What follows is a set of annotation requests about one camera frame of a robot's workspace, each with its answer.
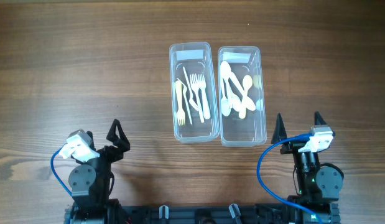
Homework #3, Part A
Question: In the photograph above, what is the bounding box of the white spoon crossing yellow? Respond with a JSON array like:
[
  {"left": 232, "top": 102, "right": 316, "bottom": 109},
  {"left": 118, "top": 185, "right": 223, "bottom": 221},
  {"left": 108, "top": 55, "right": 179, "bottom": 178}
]
[{"left": 220, "top": 79, "right": 231, "bottom": 116}]

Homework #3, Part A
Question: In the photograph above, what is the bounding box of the light blue plastic fork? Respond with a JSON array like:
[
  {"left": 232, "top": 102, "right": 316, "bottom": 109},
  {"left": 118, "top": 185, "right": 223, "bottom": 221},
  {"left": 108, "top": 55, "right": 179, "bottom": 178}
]
[{"left": 198, "top": 73, "right": 211, "bottom": 119}]

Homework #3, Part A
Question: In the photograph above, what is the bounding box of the left blue cable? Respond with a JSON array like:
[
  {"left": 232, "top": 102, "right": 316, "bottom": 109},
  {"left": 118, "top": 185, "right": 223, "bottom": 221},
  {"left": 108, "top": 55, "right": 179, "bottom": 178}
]
[{"left": 50, "top": 148, "right": 73, "bottom": 224}]

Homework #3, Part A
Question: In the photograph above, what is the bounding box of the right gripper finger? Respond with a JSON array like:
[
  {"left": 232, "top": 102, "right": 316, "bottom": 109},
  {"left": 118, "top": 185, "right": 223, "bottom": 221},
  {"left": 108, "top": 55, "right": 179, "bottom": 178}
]
[
  {"left": 313, "top": 111, "right": 335, "bottom": 137},
  {"left": 271, "top": 113, "right": 287, "bottom": 144}
]

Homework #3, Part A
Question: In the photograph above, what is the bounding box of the right blue cable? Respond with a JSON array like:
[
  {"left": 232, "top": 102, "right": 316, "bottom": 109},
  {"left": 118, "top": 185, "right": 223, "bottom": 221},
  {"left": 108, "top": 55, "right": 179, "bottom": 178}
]
[{"left": 256, "top": 133, "right": 323, "bottom": 224}]

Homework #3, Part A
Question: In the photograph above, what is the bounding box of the white plastic fork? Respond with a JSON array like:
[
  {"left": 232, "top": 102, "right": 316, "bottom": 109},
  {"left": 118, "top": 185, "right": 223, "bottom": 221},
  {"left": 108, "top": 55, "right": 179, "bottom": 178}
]
[
  {"left": 183, "top": 67, "right": 198, "bottom": 111},
  {"left": 176, "top": 78, "right": 193, "bottom": 125},
  {"left": 190, "top": 74, "right": 204, "bottom": 123}
]

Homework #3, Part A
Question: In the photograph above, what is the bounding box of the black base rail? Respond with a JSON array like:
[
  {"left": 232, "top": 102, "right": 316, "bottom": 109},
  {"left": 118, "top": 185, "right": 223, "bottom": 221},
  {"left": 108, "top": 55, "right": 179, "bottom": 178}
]
[{"left": 64, "top": 203, "right": 341, "bottom": 224}]

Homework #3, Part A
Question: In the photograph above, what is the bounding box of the yellow plastic fork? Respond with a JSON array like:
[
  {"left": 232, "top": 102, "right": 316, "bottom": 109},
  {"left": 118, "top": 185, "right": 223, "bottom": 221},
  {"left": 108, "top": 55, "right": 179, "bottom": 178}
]
[{"left": 175, "top": 80, "right": 185, "bottom": 126}]

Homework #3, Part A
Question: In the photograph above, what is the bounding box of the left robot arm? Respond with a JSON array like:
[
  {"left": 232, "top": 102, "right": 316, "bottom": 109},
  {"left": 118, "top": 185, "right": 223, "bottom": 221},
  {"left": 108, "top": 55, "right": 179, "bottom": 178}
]
[{"left": 63, "top": 119, "right": 132, "bottom": 224}]

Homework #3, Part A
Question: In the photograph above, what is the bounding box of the white plastic spoon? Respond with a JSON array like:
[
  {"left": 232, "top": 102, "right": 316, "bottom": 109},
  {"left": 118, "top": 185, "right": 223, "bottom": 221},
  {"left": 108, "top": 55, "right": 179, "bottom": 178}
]
[
  {"left": 227, "top": 81, "right": 241, "bottom": 112},
  {"left": 230, "top": 72, "right": 256, "bottom": 111},
  {"left": 220, "top": 61, "right": 232, "bottom": 109}
]

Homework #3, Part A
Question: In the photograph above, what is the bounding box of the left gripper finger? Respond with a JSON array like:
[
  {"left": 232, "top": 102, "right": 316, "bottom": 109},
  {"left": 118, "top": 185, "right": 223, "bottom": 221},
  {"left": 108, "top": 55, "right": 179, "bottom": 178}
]
[
  {"left": 106, "top": 119, "right": 131, "bottom": 152},
  {"left": 86, "top": 131, "right": 94, "bottom": 149}
]

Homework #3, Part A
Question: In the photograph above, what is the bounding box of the blue cable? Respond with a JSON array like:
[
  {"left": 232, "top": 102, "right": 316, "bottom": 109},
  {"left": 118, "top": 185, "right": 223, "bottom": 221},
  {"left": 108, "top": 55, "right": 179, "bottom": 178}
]
[
  {"left": 256, "top": 133, "right": 323, "bottom": 224},
  {"left": 50, "top": 148, "right": 73, "bottom": 224}
]

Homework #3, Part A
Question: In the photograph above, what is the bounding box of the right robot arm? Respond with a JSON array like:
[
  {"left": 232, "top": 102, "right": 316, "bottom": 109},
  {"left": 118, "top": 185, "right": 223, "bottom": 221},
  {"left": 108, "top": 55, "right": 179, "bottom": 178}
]
[{"left": 271, "top": 111, "right": 344, "bottom": 223}]

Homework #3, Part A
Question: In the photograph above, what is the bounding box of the clear plastic container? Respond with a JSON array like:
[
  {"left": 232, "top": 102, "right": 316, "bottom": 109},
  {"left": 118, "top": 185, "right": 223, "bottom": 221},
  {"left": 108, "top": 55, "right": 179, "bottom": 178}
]
[
  {"left": 169, "top": 42, "right": 220, "bottom": 144},
  {"left": 218, "top": 46, "right": 267, "bottom": 147}
]

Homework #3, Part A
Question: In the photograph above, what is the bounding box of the yellow plastic spoon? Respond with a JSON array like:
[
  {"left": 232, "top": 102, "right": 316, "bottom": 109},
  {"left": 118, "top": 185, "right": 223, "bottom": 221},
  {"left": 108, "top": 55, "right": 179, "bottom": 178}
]
[{"left": 239, "top": 75, "right": 253, "bottom": 119}]

